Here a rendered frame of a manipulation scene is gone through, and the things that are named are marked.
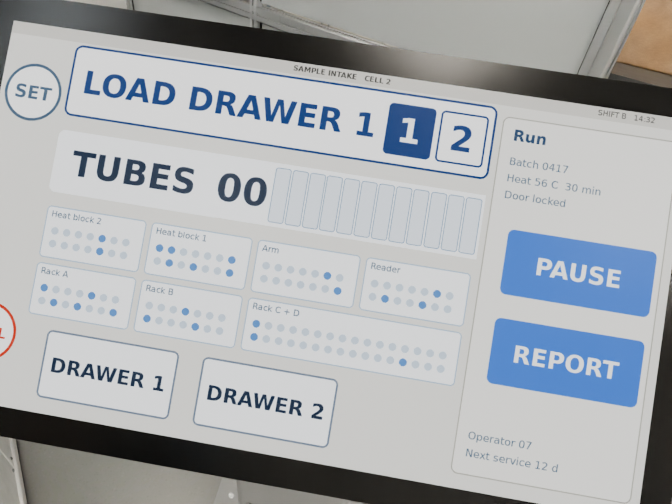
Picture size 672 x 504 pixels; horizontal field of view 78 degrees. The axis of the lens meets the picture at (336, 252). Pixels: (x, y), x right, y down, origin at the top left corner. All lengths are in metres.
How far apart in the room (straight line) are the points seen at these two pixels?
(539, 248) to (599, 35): 0.61
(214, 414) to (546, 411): 0.22
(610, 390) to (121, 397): 0.33
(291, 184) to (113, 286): 0.14
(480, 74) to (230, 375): 0.27
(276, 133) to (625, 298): 0.26
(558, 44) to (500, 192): 0.63
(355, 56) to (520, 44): 0.65
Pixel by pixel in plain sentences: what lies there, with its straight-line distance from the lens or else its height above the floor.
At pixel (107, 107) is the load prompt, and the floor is 1.14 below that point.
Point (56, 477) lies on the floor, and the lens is 1.50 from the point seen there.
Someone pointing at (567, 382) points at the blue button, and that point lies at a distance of 0.33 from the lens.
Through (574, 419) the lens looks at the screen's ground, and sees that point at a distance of 0.34.
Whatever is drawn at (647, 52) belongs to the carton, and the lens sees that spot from 2.46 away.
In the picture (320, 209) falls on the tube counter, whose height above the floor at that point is 1.11.
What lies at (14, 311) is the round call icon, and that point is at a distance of 0.37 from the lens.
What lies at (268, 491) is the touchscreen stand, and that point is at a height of 0.67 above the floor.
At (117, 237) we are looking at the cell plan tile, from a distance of 0.33.
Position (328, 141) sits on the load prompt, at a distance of 0.30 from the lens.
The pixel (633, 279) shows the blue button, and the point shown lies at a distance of 0.34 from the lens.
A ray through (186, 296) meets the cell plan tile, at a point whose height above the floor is 1.05.
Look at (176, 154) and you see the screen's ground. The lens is 0.32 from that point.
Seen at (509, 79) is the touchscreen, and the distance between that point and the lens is 0.33.
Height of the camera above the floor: 1.26
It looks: 38 degrees down
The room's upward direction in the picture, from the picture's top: 8 degrees clockwise
